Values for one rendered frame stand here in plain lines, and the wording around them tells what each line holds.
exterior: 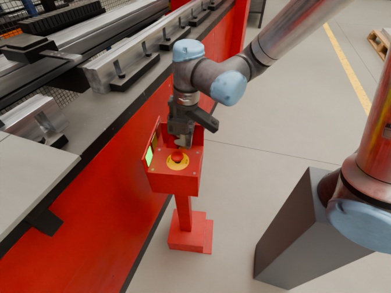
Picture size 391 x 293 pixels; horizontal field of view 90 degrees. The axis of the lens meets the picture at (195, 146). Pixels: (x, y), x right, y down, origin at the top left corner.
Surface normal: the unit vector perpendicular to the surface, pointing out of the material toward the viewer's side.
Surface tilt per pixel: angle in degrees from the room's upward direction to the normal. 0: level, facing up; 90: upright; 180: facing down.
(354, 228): 98
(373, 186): 50
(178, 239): 0
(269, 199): 0
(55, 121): 90
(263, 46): 87
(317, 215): 0
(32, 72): 90
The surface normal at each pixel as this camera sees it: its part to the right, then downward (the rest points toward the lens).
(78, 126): -0.01, -0.68
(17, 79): 0.94, 0.24
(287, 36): -0.42, 0.80
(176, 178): -0.12, 0.72
